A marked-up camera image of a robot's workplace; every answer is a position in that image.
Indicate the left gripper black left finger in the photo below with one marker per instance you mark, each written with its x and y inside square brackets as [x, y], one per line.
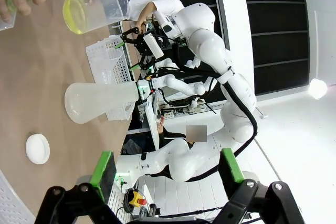
[103, 171]

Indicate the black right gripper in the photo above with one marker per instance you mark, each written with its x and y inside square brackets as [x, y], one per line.
[141, 47]

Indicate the seated person in black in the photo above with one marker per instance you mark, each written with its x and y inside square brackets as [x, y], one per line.
[170, 136]

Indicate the clear plastic beaker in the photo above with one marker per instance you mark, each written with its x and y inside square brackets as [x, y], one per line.
[97, 6]

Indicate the clear graduated cylinder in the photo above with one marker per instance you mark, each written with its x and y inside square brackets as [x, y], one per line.
[6, 24]

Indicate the white perforated plastic basket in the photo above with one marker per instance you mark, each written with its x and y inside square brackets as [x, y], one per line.
[11, 203]
[101, 58]

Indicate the translucent plastic conical flask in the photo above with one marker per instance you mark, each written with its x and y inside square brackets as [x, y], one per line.
[89, 100]

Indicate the round bright lamp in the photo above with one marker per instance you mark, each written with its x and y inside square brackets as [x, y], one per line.
[318, 89]

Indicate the yellow emergency stop button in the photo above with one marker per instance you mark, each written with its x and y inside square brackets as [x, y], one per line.
[136, 199]

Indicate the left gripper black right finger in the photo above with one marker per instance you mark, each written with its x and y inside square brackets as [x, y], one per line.
[232, 169]

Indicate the white round cap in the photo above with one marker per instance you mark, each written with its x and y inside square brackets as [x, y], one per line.
[38, 148]

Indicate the figure in white shirt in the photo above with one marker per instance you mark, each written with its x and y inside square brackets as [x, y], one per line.
[160, 3]

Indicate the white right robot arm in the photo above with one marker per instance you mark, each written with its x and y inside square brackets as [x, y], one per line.
[210, 43]

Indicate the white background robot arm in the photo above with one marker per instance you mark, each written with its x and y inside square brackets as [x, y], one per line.
[181, 85]

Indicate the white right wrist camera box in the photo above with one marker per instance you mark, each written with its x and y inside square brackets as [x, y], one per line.
[153, 45]

